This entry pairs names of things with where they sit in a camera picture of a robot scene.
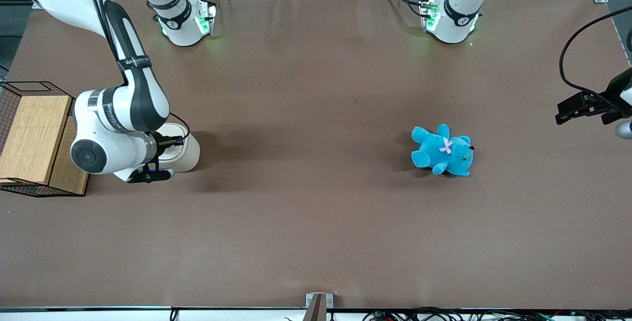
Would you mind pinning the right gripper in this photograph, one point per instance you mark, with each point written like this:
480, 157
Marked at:
161, 141

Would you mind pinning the brown table cover sheet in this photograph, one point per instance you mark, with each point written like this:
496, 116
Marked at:
296, 163

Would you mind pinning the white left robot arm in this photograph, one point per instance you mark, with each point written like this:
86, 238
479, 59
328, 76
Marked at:
454, 15

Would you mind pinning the white square trash can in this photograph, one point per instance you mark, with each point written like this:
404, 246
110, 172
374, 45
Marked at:
190, 155

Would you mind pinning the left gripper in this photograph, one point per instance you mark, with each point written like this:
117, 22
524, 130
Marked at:
615, 95

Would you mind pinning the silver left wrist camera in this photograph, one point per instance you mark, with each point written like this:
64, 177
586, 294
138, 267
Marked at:
624, 130

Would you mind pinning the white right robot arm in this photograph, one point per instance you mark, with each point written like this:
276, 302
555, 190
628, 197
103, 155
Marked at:
138, 94

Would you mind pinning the blue teddy bear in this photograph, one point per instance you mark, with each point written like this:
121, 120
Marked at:
437, 150

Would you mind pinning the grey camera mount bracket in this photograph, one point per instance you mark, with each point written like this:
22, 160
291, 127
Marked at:
318, 303

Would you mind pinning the light wooden shelf board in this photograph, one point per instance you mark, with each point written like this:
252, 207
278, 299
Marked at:
69, 173
32, 136

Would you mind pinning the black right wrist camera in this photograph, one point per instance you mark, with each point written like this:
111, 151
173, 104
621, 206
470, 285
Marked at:
148, 175

